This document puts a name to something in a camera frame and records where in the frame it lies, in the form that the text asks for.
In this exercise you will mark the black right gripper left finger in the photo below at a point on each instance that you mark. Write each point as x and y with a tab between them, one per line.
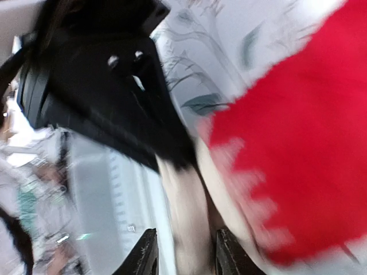
143	259

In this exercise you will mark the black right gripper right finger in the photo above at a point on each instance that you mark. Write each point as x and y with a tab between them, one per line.
231	259

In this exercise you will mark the red and cream sock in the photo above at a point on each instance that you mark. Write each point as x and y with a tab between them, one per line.
273	94

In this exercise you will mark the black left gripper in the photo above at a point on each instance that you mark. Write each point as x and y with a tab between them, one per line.
93	68

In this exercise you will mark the aluminium front rail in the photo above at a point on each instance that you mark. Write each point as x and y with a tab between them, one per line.
117	199

